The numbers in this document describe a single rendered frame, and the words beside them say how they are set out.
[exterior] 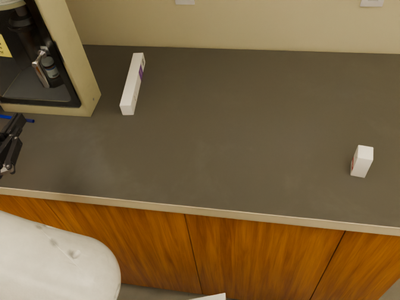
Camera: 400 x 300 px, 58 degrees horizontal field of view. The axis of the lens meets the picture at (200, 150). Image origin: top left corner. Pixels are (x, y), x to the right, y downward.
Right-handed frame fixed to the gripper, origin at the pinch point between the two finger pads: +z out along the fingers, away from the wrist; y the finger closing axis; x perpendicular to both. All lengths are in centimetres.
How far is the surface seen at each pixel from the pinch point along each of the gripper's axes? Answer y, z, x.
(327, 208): -80, -3, 20
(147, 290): -14, -1, 114
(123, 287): -1, -1, 114
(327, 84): -83, 45, 20
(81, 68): -5.4, 29.4, 4.3
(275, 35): -65, 67, 15
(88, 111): -5.4, 23.6, 17.4
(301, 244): -76, -3, 41
